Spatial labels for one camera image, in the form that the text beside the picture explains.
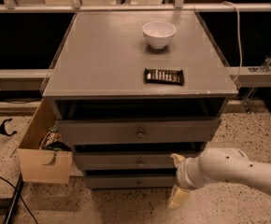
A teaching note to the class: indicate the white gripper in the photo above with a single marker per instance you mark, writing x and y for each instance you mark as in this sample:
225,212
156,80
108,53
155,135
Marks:
183,173

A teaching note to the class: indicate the grey drawer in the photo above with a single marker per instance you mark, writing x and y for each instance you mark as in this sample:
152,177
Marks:
102,132
123,160
130,181

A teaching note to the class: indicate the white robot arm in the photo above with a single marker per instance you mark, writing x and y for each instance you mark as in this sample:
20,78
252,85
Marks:
214,165

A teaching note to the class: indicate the grey bottom drawer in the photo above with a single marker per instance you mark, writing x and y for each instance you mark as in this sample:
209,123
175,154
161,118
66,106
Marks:
130,181

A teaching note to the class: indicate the grey top drawer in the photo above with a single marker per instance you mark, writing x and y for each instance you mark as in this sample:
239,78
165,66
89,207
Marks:
102,132

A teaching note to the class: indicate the grey drawer cabinet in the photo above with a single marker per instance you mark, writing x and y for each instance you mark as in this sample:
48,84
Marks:
99,75

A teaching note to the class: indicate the snack packets in box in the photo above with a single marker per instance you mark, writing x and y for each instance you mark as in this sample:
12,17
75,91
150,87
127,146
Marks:
54,141

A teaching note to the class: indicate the cardboard box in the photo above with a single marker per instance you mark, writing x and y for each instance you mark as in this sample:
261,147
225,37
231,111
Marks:
37,164

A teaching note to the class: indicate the white bowl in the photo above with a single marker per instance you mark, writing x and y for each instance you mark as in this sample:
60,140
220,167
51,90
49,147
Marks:
158,34

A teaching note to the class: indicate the black clamp tool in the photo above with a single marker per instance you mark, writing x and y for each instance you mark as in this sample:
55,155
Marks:
3,130

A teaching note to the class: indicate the metal rail frame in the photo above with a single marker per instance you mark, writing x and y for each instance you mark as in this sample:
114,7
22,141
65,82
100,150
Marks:
135,6

